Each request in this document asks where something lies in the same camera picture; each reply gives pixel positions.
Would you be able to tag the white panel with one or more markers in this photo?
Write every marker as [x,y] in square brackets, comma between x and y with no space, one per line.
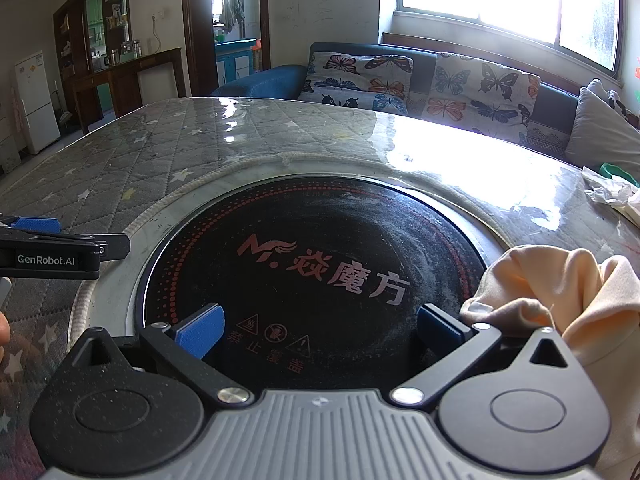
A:
[151,85]

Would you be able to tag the white plastic bag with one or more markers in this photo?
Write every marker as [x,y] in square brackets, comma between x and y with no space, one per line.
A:
[612,192]

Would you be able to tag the butterfly print cushion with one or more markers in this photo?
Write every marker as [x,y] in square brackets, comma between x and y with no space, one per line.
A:
[350,85]
[480,95]

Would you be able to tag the grey pillow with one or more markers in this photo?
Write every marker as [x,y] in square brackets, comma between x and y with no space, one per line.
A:
[600,135]

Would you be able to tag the blue cabinet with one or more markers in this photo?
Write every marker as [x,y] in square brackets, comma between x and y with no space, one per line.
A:
[232,62]

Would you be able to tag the black round heater plate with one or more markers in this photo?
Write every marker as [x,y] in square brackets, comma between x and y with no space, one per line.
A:
[300,230]

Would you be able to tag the white fridge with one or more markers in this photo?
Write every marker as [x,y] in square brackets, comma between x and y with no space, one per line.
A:
[37,105]

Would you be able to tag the person's left hand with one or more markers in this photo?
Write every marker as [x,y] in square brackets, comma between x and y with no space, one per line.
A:
[3,327]

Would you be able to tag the blue sofa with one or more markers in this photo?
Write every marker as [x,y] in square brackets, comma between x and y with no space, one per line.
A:
[260,80]

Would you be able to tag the dark wooden door frame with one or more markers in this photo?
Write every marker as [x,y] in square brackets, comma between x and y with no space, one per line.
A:
[192,35]

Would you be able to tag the white black spotted cloth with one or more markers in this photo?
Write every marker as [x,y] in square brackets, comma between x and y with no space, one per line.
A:
[620,105]

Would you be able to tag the hanging grey clothes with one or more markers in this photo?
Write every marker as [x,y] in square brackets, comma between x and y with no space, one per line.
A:
[232,12]

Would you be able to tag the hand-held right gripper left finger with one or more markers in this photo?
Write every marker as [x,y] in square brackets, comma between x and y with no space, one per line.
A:
[200,332]

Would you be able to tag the cream shirt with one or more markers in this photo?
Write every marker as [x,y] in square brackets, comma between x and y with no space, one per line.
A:
[575,285]

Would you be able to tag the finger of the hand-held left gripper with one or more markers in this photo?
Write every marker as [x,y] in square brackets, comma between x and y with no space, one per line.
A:
[60,255]
[35,225]

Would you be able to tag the white wall socket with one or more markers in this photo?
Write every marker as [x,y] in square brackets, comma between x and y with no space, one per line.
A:
[158,14]

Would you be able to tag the green plastic object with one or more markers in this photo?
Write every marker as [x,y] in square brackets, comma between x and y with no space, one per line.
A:
[617,170]

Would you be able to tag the dark wooden sideboard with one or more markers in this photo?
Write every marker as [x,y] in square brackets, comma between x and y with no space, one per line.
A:
[125,75]

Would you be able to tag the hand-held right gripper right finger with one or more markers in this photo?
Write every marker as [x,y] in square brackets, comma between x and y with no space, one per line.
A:
[440,331]

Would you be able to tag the dark wooden shelf cabinet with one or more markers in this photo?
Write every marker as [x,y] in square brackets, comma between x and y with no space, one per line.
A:
[75,35]

